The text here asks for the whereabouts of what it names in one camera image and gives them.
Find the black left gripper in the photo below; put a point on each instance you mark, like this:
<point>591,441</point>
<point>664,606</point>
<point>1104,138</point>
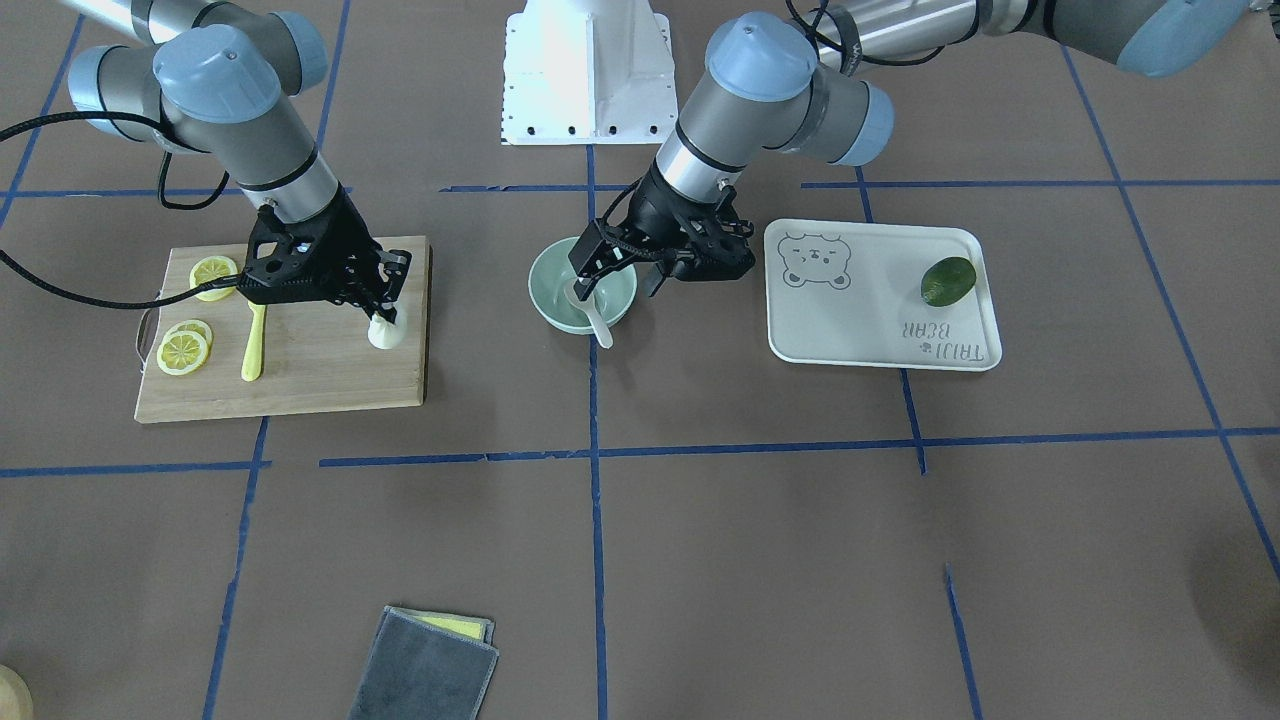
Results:
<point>660,207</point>

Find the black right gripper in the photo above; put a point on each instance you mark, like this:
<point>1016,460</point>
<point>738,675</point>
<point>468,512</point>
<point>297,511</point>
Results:
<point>347,238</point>

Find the white plastic spoon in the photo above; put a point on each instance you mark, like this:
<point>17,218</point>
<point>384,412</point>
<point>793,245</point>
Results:
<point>599,326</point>

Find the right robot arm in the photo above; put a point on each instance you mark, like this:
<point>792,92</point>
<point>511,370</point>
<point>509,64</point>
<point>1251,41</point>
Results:
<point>212,77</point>

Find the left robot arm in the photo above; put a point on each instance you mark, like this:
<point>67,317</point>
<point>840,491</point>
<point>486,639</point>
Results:
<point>790,84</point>

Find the wooden cutting board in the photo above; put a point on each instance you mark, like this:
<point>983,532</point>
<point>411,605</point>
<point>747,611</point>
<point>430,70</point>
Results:
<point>317,358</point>

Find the lemon slice top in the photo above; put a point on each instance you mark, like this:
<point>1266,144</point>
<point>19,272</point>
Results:
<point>214,268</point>

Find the lemon slice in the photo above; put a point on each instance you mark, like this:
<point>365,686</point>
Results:
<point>214,268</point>
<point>192,326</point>
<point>182,353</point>

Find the lemon slice behind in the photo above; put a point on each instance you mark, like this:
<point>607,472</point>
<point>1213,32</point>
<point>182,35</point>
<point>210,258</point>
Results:
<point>192,326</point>

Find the lemon slice front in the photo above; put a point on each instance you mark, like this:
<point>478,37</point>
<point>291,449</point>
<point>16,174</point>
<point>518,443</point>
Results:
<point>182,353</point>

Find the white bear serving tray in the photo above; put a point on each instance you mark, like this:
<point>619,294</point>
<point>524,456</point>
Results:
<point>850,294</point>

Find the yellow sponge cloth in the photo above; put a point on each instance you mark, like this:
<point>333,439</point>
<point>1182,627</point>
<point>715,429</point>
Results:
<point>477,629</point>

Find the beige round object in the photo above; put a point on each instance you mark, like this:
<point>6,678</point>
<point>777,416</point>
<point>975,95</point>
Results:
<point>16,701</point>

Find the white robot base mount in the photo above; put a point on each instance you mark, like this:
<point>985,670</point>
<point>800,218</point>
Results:
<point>579,72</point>

